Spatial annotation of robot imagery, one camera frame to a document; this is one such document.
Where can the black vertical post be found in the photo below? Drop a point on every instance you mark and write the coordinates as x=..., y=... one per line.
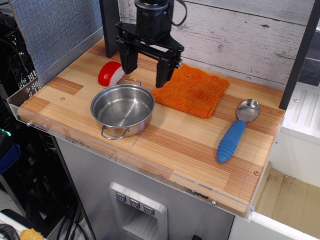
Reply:
x=110, y=16

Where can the dark right frame post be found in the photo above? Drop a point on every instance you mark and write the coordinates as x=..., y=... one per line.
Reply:
x=301, y=55

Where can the blue handled metal spoon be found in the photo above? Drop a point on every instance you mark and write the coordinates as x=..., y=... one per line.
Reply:
x=247, y=111

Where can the grey toy fridge cabinet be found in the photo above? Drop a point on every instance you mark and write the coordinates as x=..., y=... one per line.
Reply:
x=123, y=204

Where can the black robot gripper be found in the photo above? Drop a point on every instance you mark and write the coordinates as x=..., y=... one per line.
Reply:
x=151, y=36

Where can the orange knitted cloth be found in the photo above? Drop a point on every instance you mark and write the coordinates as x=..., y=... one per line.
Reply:
x=193, y=91

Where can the blue fabric panel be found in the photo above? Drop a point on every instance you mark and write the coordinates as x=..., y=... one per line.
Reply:
x=57, y=32

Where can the clear acrylic table guard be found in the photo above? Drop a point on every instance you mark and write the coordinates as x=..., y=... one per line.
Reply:
x=176, y=148

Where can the white toy sink unit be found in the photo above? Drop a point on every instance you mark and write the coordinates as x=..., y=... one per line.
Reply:
x=287, y=204

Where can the stainless steel pan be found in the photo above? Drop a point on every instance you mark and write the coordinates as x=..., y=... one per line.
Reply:
x=123, y=110

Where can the red and white toy sushi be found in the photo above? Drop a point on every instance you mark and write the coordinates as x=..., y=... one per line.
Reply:
x=110, y=74

